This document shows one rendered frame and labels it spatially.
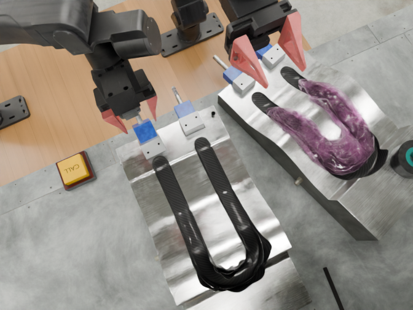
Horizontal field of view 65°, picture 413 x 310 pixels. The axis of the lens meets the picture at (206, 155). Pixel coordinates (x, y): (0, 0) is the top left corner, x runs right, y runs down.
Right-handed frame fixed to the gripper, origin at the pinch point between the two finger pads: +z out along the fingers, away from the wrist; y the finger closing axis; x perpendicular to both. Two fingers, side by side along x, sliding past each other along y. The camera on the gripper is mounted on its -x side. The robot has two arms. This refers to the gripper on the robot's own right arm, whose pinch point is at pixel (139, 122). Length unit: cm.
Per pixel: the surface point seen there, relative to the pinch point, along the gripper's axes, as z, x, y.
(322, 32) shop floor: 63, 94, 110
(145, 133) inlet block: 6.1, 4.0, -0.2
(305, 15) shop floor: 56, 107, 108
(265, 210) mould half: 21.1, -18.4, 16.5
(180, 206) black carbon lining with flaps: 20.0, -8.3, 0.0
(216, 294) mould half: 31.9, -25.4, -0.8
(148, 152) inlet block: 9.8, 1.6, -1.5
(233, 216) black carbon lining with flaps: 21.4, -16.1, 9.8
